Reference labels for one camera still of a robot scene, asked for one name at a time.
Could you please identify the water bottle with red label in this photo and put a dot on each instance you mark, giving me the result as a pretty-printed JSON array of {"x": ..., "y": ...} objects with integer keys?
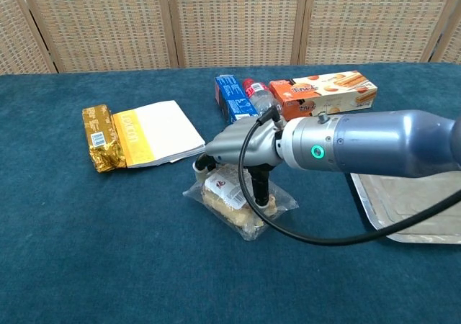
[{"x": 261, "y": 99}]

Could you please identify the rectangular metal tray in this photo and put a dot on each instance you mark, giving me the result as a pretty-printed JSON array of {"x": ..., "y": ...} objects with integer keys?
[{"x": 396, "y": 194}]

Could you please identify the gold foil snack package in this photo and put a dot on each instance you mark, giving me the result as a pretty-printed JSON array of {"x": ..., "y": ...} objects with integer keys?
[{"x": 101, "y": 137}]

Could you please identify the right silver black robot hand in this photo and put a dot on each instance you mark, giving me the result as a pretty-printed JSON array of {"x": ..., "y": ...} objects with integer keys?
[{"x": 245, "y": 140}]

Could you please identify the blue cardboard box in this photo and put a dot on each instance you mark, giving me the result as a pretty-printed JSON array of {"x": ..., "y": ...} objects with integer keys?
[{"x": 234, "y": 97}]

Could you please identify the clear bag of pastry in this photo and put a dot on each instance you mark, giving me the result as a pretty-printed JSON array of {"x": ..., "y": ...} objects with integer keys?
[{"x": 230, "y": 212}]

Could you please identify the yellow and white notepad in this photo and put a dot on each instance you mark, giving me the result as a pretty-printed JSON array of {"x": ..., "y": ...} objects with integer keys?
[{"x": 162, "y": 129}]

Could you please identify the woven bamboo folding screen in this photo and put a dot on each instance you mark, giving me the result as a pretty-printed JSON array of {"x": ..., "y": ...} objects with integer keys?
[{"x": 234, "y": 21}]

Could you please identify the orange biscuit box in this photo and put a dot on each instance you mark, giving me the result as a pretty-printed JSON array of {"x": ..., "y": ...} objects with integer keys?
[{"x": 317, "y": 90}]

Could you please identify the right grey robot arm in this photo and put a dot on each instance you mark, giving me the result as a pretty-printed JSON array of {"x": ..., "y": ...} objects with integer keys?
[{"x": 378, "y": 140}]

